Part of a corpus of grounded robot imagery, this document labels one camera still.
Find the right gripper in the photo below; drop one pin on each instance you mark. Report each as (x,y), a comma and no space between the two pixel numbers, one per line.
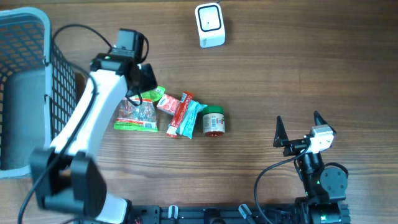
(282,140)

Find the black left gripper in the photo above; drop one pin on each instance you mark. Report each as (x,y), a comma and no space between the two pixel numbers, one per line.
(151,81)

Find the red stick packet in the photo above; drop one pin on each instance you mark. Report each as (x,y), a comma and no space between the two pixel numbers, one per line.
(180,113)

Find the teal packet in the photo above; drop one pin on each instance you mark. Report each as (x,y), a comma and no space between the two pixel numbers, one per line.
(187,126)

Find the green lid jar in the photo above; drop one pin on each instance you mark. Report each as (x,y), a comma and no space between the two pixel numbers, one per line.
(213,121)

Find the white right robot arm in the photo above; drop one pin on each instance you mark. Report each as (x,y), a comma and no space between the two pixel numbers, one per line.
(324,183)

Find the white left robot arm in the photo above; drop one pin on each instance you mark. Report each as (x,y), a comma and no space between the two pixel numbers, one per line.
(65,176)

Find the white barcode scanner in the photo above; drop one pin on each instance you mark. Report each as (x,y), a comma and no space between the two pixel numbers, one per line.
(210,25)

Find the green snack bag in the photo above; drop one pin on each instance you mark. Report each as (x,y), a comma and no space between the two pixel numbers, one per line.
(141,117)

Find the grey plastic shopping basket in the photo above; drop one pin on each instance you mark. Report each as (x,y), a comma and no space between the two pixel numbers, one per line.
(38,88)

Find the black mounting rail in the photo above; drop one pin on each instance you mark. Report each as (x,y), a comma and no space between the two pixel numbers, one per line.
(276,213)

